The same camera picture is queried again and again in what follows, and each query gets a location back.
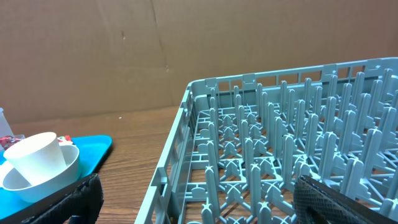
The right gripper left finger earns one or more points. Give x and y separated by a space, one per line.
79 202

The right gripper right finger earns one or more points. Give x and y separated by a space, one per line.
314 202

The red snack wrapper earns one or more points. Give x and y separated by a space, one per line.
8 141

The large white plate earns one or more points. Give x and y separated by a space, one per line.
5 168

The grey dishwasher rack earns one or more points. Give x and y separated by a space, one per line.
239 143

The teal serving tray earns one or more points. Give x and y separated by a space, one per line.
93 151

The white paper cup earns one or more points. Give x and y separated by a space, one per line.
37 158

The grey shallow bowl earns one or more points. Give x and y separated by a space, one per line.
16 188

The clear plastic storage bin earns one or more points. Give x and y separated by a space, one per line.
5 129

